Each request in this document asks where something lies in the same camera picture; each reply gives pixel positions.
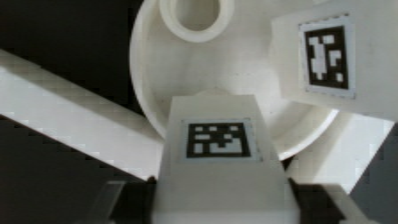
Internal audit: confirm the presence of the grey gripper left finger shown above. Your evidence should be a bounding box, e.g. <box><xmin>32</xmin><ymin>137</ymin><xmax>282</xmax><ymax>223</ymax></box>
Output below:
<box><xmin>81</xmin><ymin>179</ymin><xmax>156</xmax><ymax>224</ymax></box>

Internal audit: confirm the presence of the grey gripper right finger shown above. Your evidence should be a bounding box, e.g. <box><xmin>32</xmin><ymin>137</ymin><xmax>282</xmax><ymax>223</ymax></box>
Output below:
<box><xmin>289</xmin><ymin>180</ymin><xmax>380</xmax><ymax>224</ymax></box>

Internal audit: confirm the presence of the white stool leg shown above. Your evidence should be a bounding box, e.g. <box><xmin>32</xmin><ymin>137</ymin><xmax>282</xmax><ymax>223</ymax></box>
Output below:
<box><xmin>151</xmin><ymin>95</ymin><xmax>300</xmax><ymax>224</ymax></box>
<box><xmin>272</xmin><ymin>0</ymin><xmax>398</xmax><ymax>122</ymax></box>

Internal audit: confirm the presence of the white round stool seat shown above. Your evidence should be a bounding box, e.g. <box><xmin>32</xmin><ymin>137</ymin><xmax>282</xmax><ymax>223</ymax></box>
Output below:
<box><xmin>129</xmin><ymin>0</ymin><xmax>337</xmax><ymax>159</ymax></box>

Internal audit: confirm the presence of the white right fence piece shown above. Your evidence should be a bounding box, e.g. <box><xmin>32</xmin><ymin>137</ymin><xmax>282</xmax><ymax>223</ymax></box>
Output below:
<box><xmin>288</xmin><ymin>113</ymin><xmax>394</xmax><ymax>192</ymax></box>

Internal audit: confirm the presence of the white front fence bar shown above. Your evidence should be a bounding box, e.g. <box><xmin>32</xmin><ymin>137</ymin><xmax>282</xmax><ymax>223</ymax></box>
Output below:
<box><xmin>0</xmin><ymin>50</ymin><xmax>161</xmax><ymax>179</ymax></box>

